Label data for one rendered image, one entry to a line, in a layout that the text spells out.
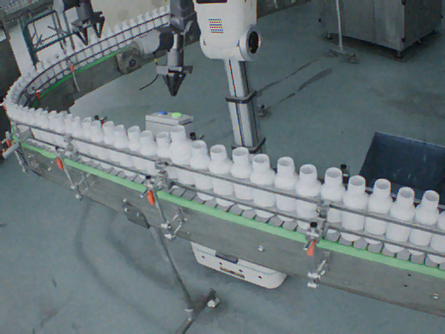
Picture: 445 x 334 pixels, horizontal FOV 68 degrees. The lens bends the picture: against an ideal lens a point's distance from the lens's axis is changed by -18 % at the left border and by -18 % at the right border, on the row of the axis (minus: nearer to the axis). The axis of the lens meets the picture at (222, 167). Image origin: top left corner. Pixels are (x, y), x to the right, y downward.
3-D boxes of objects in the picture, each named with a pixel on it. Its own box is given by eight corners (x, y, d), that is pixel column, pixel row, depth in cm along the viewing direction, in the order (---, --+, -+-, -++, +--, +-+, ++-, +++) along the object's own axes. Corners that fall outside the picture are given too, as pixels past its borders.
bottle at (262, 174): (282, 205, 100) (278, 153, 90) (272, 222, 96) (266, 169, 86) (262, 200, 103) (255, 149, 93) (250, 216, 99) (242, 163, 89)
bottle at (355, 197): (359, 244, 85) (366, 193, 75) (336, 239, 88) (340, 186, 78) (366, 227, 88) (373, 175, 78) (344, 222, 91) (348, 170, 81)
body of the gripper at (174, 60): (180, 73, 113) (181, 49, 110) (155, 71, 118) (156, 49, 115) (193, 70, 118) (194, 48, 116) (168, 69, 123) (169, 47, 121)
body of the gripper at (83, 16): (70, 28, 113) (65, 8, 109) (92, 16, 120) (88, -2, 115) (82, 26, 110) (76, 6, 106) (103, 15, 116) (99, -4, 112)
